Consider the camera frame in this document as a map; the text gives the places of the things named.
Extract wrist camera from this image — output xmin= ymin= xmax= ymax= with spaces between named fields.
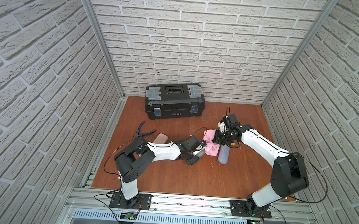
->
xmin=193 ymin=145 xmax=206 ymax=159
xmin=218 ymin=114 xmax=240 ymax=133

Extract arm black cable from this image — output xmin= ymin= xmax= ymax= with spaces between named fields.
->
xmin=103 ymin=138 xmax=135 ymax=177
xmin=287 ymin=152 xmax=331 ymax=205

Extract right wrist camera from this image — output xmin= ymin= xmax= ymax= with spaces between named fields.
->
xmin=218 ymin=114 xmax=240 ymax=133

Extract black plastic toolbox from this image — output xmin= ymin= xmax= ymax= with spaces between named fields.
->
xmin=145 ymin=83 xmax=206 ymax=120

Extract pink microfibre cloth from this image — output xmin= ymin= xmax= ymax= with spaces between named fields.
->
xmin=203 ymin=129 xmax=220 ymax=157

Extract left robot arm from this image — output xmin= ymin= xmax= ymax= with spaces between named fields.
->
xmin=114 ymin=135 xmax=206 ymax=202

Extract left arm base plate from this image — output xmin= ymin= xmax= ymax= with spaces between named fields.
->
xmin=109 ymin=192 xmax=153 ymax=210

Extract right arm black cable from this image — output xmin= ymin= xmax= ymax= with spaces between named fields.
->
xmin=287 ymin=152 xmax=331 ymax=205

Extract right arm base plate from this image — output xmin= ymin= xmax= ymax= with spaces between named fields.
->
xmin=229 ymin=199 xmax=272 ymax=219

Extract blue handled pliers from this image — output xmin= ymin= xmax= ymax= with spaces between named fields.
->
xmin=133 ymin=119 xmax=158 ymax=139

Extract aluminium mounting rail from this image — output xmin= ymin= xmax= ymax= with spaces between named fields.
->
xmin=64 ymin=188 xmax=318 ymax=224

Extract pink eyeglass case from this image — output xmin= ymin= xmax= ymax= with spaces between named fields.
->
xmin=153 ymin=133 xmax=168 ymax=144

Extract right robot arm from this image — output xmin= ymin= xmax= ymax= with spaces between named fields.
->
xmin=213 ymin=121 xmax=309 ymax=215

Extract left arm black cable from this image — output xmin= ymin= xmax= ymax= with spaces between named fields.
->
xmin=103 ymin=138 xmax=135 ymax=177

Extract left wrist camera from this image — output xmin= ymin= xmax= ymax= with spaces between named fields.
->
xmin=193 ymin=145 xmax=206 ymax=159

